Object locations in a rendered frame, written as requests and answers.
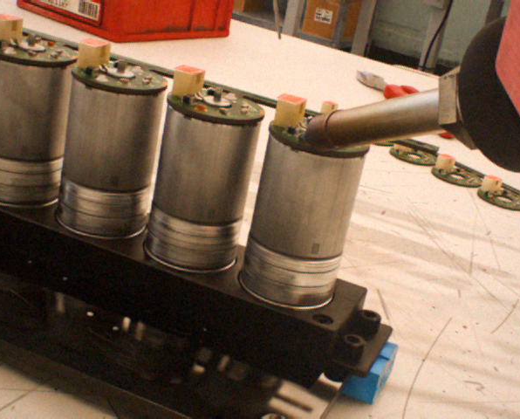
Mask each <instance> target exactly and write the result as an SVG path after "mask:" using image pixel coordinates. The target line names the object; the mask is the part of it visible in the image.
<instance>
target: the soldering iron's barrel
mask: <svg viewBox="0 0 520 419"><path fill-rule="evenodd" d="M459 70H460V65H459V66H458V67H456V68H455V69H454V70H452V71H450V72H448V73H446V74H445V75H443V76H440V77H439V78H438V87H437V88H434V89H430V90H427V91H423V92H419V93H412V94H409V95H405V96H400V97H398V98H394V99H390V100H383V101H380V102H376V103H372V104H369V105H365V106H355V107H351V108H347V109H338V110H334V111H331V112H329V113H326V114H322V115H319V116H315V117H313V119H312V120H311V121H310V122H309V124H308V126H307V129H306V136H307V140H308V141H309V143H310V144H311V146H312V147H313V148H314V149H315V150H317V151H320V152H325V151H331V150H345V149H348V148H351V147H357V146H363V145H368V144H374V143H379V142H385V141H396V140H400V139H406V138H412V137H417V136H423V135H428V134H438V133H444V132H448V133H450V134H451V135H453V136H454V137H455V138H456V139H457V140H458V141H459V142H460V143H461V144H463V145H464V146H465V147H466V148H468V149H469V150H471V151H472V150H478V148H477V147H476V145H475V144H474V142H473V141H472V140H471V139H470V137H469V134H468V132H467V131H466V128H465V126H464V124H463V122H462V117H461V113H460V109H459V103H458V74H459Z"/></svg>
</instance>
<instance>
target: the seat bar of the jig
mask: <svg viewBox="0 0 520 419"><path fill-rule="evenodd" d="M57 207H58V203H54V204H53V205H49V206H46V207H41V208H13V207H7V206H3V205H0V244H3V245H6V246H8V247H11V248H12V249H15V250H18V251H21V252H23V253H25V254H28V255H31V256H33V257H35V258H39V259H42V260H44V261H46V262H48V263H50V264H54V265H56V266H62V267H64V268H66V269H69V270H71V271H75V272H77V273H79V274H81V275H84V276H87V277H88V278H93V279H95V280H98V281H99V282H101V283H104V284H107V285H110V286H113V287H115V288H118V289H120V290H122V291H125V292H130V293H132V294H135V295H138V296H140V297H142V298H145V299H149V300H151V301H153V302H155V303H157V304H160V305H163V306H166V307H169V308H171V309H174V310H176V311H178V312H180V313H184V314H187V315H188V316H191V317H194V318H196V319H202V320H205V321H207V322H208V323H211V324H214V325H216V326H219V327H222V328H225V329H227V330H230V331H232V332H233V333H238V334H240V335H242V336H245V337H247V338H250V339H253V340H256V341H258V342H260V343H263V344H264V345H267V346H270V347H276V348H278V349H281V350H284V351H285V352H287V353H289V354H294V355H296V356H298V357H301V358H303V359H306V360H308V361H312V362H314V363H316V364H319V365H321V366H323V367H328V366H329V363H330V359H331V357H332V356H333V354H334V353H335V351H336V350H337V349H338V347H339V341H340V337H341V335H342V334H343V333H349V332H350V330H351V329H352V327H353V326H354V324H355V322H356V319H357V316H358V312H359V311H360V310H363V308H364V304H365V301H366V295H367V293H368V289H367V288H365V287H364V286H360V285H356V284H354V283H351V282H348V281H345V280H343V279H341V278H337V281H336V285H335V288H334V292H333V295H332V301H331V303H330V304H329V305H327V306H324V307H321V308H317V309H311V310H298V309H290V308H286V307H281V306H275V305H272V304H270V303H267V302H264V301H262V300H261V299H258V298H257V297H255V296H253V295H251V294H250V293H247V292H246V291H245V290H244V289H243V288H242V287H241V286H240V284H239V282H238V280H239V276H240V271H241V267H242V263H243V255H244V251H245V246H244V245H241V244H238V246H237V250H236V258H235V263H234V266H233V267H231V268H230V269H228V270H226V271H219V272H211V273H199V272H190V271H181V270H178V269H175V268H172V267H169V266H165V265H162V264H159V263H157V262H155V261H154V260H153V259H152V258H150V257H149V256H148V254H146V252H145V243H146V239H147V228H148V222H149V217H150V213H147V220H146V227H145V231H144V232H143V233H142V234H141V235H139V236H137V237H132V238H128V239H121V240H105V239H97V238H92V237H84V236H81V235H78V234H75V233H73V232H71V231H69V230H67V229H65V228H63V227H62V226H61V225H59V224H58V223H57V221H56V214H57Z"/></svg>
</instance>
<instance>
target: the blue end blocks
mask: <svg viewBox="0 0 520 419"><path fill-rule="evenodd" d="M398 348H399V346H398V345H397V344H394V343H392V342H389V341H388V342H387V344H386V345H385V347H384V348H383V349H382V351H381V352H380V355H379V356H378V358H377V360H376V361H375V362H374V364H373V366H372V368H371V371H370V373H369V374H368V376H367V377H365V378H361V377H358V376H354V375H352V376H351V379H350V380H349V382H348V383H347V384H346V386H345V388H344V389H343V392H342V394H344V395H348V396H351V397H352V398H355V399H358V400H360V401H363V402H366V403H369V404H374V402H375V400H376V399H377V397H378V395H379V393H380V391H381V390H382V386H384V384H385V382H386V381H387V378H388V377H389V375H390V374H391V373H392V369H393V364H394V360H395V357H396V354H397V351H398Z"/></svg>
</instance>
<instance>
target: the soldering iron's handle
mask: <svg viewBox="0 0 520 419"><path fill-rule="evenodd" d="M506 17H507V16H506ZM506 17H499V18H497V19H494V20H492V21H490V23H488V24H487V25H485V26H484V27H483V28H482V29H481V30H479V31H478V32H477V34H476V35H475V36H474V38H473V39H472V40H471V42H470V44H469V46H468V47H467V49H466V51H465V52H464V55H463V57H462V62H461V65H460V70H459V74H458V103H459V109H460V113H461V117H462V122H463V124H464V126H465V128H466V131H467V132H468V134H469V137H470V139H471V140H472V141H473V142H474V144H475V145H476V147H477V148H478V150H479V151H480V152H481V153H482V154H483V155H484V156H485V157H486V158H487V159H488V160H489V161H491V162H492V163H494V164H495V165H497V166H498V167H500V168H503V169H505V170H508V171H510V172H513V173H518V174H520V116H519V114H518V111H517V109H516V107H515V105H514V104H513V102H512V101H511V99H510V97H509V95H508V94H507V92H506V90H505V88H504V87H503V84H502V82H501V80H500V79H499V78H498V76H497V74H496V67H495V64H496V55H497V52H498V48H499V45H500V42H501V38H502V35H503V28H504V25H505V21H506Z"/></svg>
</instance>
